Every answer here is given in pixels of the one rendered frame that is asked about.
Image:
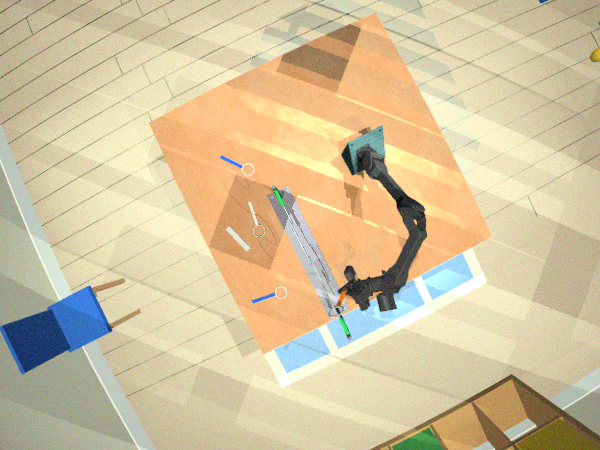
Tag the orange handle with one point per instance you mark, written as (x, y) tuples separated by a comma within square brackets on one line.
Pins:
[(339, 304)]

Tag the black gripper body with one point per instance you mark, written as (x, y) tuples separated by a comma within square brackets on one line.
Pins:
[(350, 274)]

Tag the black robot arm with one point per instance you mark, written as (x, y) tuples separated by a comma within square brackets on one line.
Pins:
[(392, 280)]

